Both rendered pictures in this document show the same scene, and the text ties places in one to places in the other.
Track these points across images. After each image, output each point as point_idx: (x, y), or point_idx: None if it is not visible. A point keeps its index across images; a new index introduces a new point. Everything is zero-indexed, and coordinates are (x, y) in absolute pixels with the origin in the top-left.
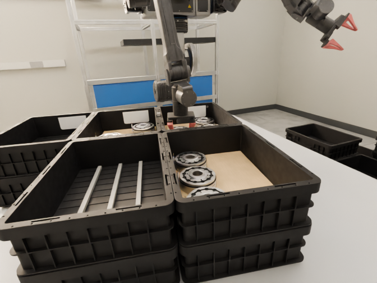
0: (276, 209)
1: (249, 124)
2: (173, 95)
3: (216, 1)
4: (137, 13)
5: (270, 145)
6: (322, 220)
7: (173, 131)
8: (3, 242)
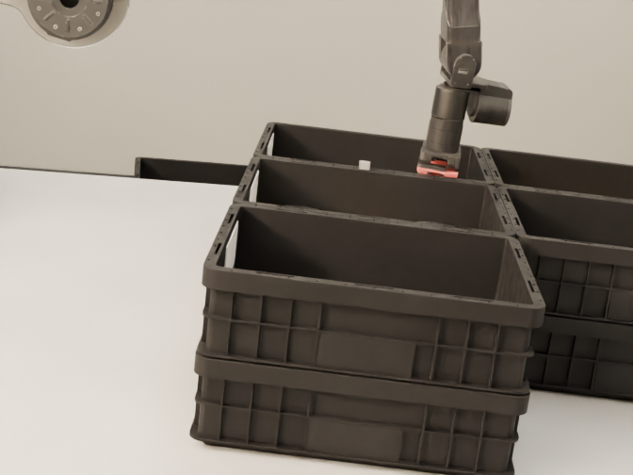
0: None
1: (163, 183)
2: (458, 107)
3: None
4: None
5: (592, 161)
6: None
7: (497, 179)
8: (631, 461)
